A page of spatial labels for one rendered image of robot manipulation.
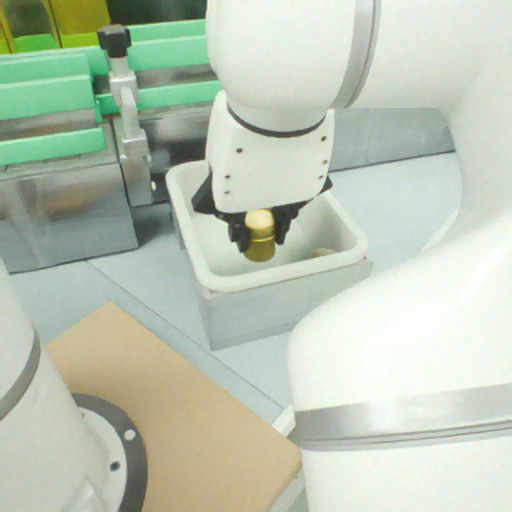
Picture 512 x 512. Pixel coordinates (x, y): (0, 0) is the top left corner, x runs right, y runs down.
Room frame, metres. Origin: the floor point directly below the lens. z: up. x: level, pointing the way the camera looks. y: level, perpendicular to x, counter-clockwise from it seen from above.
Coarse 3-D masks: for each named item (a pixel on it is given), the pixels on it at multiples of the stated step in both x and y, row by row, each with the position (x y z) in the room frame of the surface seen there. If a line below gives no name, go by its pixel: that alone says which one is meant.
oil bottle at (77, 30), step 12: (60, 0) 0.54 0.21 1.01; (72, 0) 0.54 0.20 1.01; (84, 0) 0.55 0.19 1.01; (96, 0) 0.55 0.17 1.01; (60, 12) 0.54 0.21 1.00; (72, 12) 0.54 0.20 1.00; (84, 12) 0.54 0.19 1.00; (96, 12) 0.55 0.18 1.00; (108, 12) 0.56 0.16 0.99; (60, 24) 0.54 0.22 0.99; (72, 24) 0.54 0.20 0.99; (84, 24) 0.54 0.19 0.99; (96, 24) 0.55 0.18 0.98; (108, 24) 0.55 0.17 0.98; (72, 36) 0.54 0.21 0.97; (84, 36) 0.54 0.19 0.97; (96, 36) 0.55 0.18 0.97
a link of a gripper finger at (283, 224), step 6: (312, 198) 0.35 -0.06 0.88; (300, 204) 0.35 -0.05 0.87; (306, 204) 0.35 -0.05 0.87; (276, 210) 0.36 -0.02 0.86; (282, 210) 0.35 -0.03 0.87; (276, 216) 0.36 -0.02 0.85; (282, 216) 0.35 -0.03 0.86; (276, 222) 0.36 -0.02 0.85; (282, 222) 0.34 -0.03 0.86; (288, 222) 0.34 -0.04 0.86; (276, 228) 0.35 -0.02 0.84; (282, 228) 0.34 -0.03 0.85; (288, 228) 0.36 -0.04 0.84; (276, 234) 0.35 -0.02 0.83; (282, 234) 0.35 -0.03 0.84; (276, 240) 0.35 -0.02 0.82; (282, 240) 0.35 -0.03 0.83
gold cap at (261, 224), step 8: (248, 216) 0.36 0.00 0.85; (256, 216) 0.36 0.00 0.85; (264, 216) 0.36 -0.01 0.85; (272, 216) 0.36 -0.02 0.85; (248, 224) 0.35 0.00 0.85; (256, 224) 0.35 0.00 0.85; (264, 224) 0.35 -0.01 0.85; (272, 224) 0.35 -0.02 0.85; (248, 232) 0.34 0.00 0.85; (256, 232) 0.34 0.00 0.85; (264, 232) 0.34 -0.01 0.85; (272, 232) 0.34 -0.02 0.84; (248, 240) 0.34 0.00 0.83; (256, 240) 0.34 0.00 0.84; (264, 240) 0.34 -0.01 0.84; (272, 240) 0.34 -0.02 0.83; (248, 248) 0.34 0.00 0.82; (256, 248) 0.34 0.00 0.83; (264, 248) 0.34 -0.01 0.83; (272, 248) 0.35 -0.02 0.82; (248, 256) 0.34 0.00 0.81; (256, 256) 0.34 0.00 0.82; (264, 256) 0.34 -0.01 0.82; (272, 256) 0.34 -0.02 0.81
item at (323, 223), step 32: (192, 192) 0.47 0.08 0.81; (192, 224) 0.36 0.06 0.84; (224, 224) 0.45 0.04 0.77; (320, 224) 0.40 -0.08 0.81; (352, 224) 0.36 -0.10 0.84; (192, 256) 0.31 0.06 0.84; (224, 256) 0.39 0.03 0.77; (288, 256) 0.39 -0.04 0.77; (352, 256) 0.31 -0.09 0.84; (224, 288) 0.27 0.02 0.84
